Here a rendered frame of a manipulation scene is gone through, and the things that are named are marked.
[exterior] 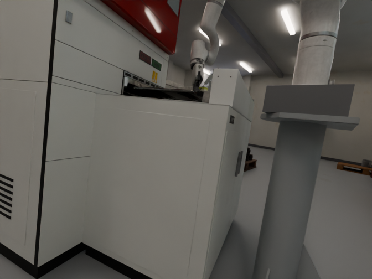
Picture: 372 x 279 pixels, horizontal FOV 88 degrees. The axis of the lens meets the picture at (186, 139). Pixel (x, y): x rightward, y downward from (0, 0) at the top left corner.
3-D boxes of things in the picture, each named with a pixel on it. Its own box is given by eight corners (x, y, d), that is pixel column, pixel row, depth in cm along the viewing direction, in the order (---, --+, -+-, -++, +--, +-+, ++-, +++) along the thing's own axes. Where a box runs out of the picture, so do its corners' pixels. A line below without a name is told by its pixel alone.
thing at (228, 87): (208, 104, 75) (213, 68, 74) (232, 117, 126) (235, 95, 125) (232, 107, 71) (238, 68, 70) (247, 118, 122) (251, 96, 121)
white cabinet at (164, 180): (79, 258, 97) (95, 93, 90) (169, 199, 185) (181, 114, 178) (199, 325, 72) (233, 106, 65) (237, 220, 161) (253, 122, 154)
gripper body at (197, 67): (206, 61, 108) (205, 79, 105) (200, 72, 117) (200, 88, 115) (193, 58, 106) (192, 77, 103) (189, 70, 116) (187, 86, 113)
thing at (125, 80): (120, 93, 105) (122, 76, 104) (161, 105, 146) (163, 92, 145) (123, 94, 105) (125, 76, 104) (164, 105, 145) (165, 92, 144)
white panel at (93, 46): (47, 82, 73) (56, -31, 69) (159, 108, 148) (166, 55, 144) (52, 82, 71) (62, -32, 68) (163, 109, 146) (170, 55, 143)
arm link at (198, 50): (201, 69, 118) (187, 63, 114) (201, 51, 122) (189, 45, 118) (208, 61, 111) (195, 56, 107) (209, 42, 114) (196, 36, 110)
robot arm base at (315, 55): (334, 96, 79) (344, 48, 77) (342, 87, 62) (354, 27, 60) (283, 94, 88) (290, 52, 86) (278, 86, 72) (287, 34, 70)
